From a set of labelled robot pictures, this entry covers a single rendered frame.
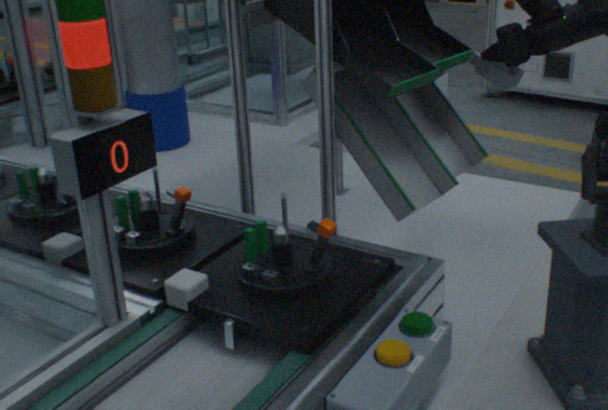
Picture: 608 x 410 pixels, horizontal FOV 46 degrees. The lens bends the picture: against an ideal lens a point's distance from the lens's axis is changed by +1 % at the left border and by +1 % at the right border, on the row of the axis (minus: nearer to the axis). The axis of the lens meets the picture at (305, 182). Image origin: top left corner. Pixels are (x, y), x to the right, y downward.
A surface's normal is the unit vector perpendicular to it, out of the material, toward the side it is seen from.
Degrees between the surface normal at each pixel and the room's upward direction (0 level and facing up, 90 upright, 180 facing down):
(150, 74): 90
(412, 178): 45
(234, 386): 0
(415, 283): 0
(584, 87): 90
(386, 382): 0
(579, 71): 90
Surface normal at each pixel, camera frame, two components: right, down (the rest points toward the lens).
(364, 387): -0.04, -0.92
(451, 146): 0.50, -0.49
